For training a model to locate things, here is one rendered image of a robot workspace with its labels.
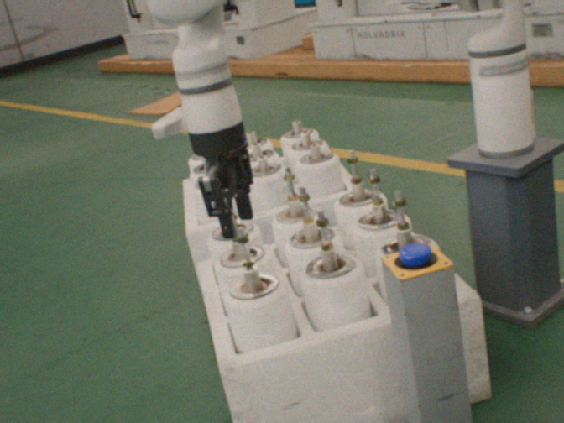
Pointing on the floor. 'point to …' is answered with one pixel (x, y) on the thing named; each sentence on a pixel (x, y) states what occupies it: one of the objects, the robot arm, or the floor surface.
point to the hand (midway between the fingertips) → (237, 221)
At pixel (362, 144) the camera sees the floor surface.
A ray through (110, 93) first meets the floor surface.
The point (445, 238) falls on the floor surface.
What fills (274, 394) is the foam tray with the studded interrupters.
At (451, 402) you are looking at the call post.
